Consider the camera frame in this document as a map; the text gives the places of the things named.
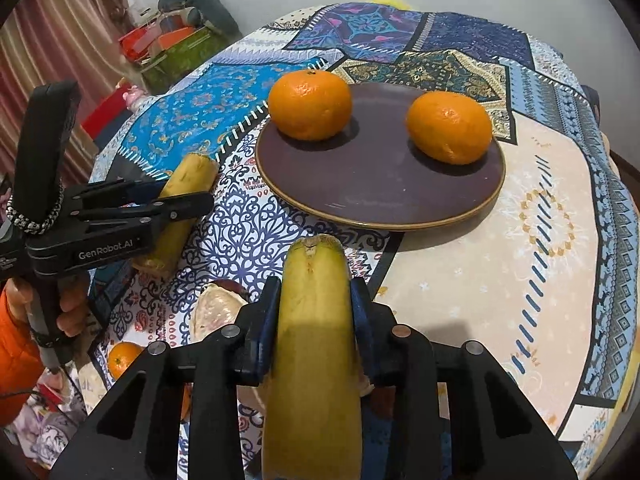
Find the dark blue cloth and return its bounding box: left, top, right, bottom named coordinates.
left=582, top=85, right=613, bottom=156

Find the red flat box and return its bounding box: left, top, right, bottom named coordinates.
left=82, top=92, right=133, bottom=138

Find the small orange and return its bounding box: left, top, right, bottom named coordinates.
left=107, top=341, right=146, bottom=381

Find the braided wrist cord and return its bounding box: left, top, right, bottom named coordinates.
left=6, top=180, right=66, bottom=236

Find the orange flat box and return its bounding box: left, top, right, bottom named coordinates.
left=159, top=27, right=195, bottom=50

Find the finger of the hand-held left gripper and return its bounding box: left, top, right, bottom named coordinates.
left=75, top=191, right=216, bottom=236
left=62, top=178, right=168, bottom=207

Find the striped curtain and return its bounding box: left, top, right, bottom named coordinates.
left=0, top=0, right=133, bottom=186

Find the person's left hand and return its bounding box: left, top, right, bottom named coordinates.
left=5, top=272, right=92, bottom=341

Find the peeled pomelo piece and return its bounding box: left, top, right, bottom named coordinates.
left=192, top=282, right=251, bottom=346

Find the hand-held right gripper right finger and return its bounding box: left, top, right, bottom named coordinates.
left=350, top=277, right=581, bottom=480

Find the large orange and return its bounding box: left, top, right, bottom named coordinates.
left=406, top=91, right=493, bottom=166
left=268, top=70, right=353, bottom=142

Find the patchwork printed blanket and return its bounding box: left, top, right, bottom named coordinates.
left=87, top=2, right=640, bottom=480

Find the pink toy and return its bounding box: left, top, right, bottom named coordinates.
left=115, top=85, right=147, bottom=110

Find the red plastic container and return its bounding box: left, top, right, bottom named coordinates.
left=120, top=25, right=162, bottom=61

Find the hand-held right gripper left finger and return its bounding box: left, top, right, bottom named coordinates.
left=50, top=276, right=283, bottom=480

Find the dark purple plate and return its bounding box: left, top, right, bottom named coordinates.
left=255, top=82, right=507, bottom=232

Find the person's left forearm orange sleeve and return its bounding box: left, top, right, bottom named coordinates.
left=0, top=287, right=46, bottom=426

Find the yellow banana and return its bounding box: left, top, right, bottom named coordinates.
left=262, top=234, right=375, bottom=480
left=132, top=154, right=220, bottom=278

